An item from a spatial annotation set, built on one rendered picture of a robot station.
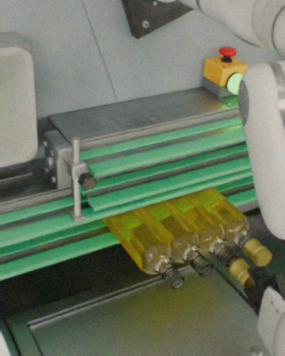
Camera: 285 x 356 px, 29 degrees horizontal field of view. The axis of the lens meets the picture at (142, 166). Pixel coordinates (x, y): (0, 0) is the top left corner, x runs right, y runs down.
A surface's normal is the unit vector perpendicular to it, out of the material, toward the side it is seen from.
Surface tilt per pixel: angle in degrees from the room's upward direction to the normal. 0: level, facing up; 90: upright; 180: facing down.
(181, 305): 90
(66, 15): 0
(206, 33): 0
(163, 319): 90
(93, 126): 90
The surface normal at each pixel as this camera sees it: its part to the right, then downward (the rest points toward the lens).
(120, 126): 0.05, -0.85
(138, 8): 0.51, 0.50
